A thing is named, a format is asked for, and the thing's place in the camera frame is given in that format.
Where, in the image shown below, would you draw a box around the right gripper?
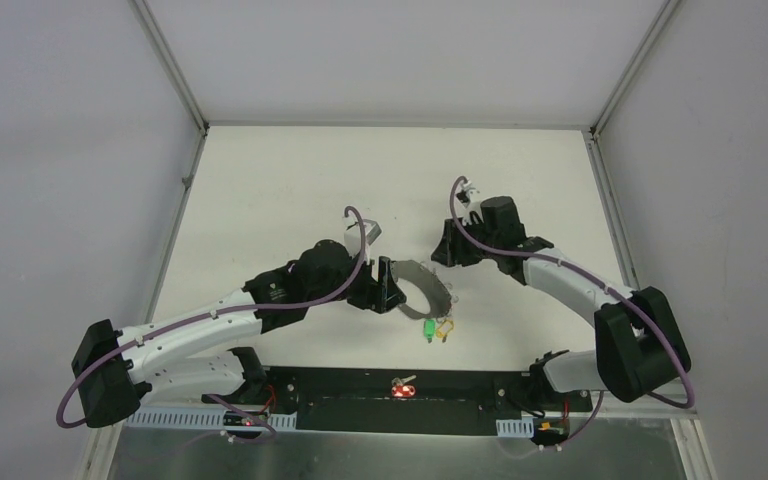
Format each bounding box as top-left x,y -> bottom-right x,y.
430,215 -> 500,267

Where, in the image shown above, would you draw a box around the metal keyring plate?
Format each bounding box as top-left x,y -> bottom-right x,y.
392,260 -> 457,321

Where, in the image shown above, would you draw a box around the green tag key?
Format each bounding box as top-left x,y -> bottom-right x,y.
422,318 -> 437,344

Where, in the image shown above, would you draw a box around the red tag key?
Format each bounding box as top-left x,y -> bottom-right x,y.
391,375 -> 417,398

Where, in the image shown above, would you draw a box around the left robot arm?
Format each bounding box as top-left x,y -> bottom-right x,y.
56,240 -> 407,429

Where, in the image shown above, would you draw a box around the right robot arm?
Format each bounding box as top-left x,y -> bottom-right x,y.
431,191 -> 695,410

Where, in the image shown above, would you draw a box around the yellow tag on plate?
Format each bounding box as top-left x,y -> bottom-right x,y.
435,319 -> 455,343

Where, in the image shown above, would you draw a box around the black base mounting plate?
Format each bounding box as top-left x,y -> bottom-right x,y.
225,366 -> 593,436

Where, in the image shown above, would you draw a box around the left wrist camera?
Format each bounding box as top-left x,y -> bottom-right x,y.
343,220 -> 383,254

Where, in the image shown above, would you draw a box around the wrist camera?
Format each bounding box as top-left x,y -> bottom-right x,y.
343,220 -> 383,254
455,186 -> 483,226

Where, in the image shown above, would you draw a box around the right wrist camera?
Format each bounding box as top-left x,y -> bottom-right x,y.
455,186 -> 483,226

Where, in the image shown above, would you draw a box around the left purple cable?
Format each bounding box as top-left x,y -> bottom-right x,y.
56,205 -> 368,444

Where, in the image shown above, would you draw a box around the purple cable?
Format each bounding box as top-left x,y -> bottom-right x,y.
448,176 -> 697,452
56,205 -> 368,444

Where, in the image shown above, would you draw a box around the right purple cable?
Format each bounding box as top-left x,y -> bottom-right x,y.
448,176 -> 697,452

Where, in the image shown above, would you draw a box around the aluminium front rail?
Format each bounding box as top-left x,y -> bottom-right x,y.
100,362 -> 699,421

